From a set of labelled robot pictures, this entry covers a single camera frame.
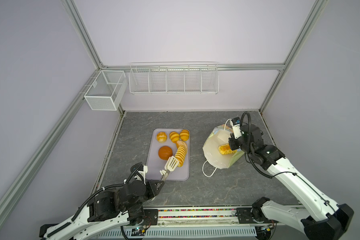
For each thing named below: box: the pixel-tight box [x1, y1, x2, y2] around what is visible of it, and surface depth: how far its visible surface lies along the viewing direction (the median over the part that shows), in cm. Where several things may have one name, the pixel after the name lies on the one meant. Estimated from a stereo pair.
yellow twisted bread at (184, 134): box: [179, 129, 190, 141], surface depth 104 cm
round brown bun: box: [158, 145, 173, 160], surface depth 96 cm
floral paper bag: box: [202, 124, 245, 170], surface depth 86 cm
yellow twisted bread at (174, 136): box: [169, 131, 180, 143], surface depth 104 cm
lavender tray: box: [147, 128, 190, 181], surface depth 98 cm
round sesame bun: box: [156, 131, 168, 144], surface depth 103 cm
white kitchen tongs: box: [159, 155, 179, 182], surface depth 77 cm
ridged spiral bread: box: [175, 140, 187, 168], surface depth 86 cm
